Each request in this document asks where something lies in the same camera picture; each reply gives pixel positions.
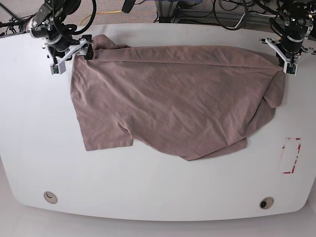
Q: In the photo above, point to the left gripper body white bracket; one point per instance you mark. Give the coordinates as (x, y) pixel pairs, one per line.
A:
(292, 52)

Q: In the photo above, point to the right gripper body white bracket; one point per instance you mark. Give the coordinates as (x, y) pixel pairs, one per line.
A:
(59, 50)

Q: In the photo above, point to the mauve pink T-shirt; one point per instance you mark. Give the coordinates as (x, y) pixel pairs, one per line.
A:
(188, 101)

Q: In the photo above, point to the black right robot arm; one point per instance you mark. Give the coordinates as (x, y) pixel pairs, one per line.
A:
(50, 16)

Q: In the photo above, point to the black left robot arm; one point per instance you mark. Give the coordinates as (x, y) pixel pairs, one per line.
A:
(293, 21)

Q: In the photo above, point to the black tripod stand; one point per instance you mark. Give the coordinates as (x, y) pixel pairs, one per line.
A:
(14, 25)

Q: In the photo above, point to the red tape rectangle marking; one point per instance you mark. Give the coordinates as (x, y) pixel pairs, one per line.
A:
(289, 155)

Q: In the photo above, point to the aluminium frame base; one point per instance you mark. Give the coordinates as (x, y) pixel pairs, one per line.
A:
(175, 11)

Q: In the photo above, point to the left table cable grommet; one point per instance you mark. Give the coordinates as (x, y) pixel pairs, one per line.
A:
(50, 197)

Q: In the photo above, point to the table cable grommet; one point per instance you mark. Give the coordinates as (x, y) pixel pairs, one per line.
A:
(266, 203)
(50, 197)

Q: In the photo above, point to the right table cable grommet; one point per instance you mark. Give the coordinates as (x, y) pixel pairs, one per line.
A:
(266, 203)

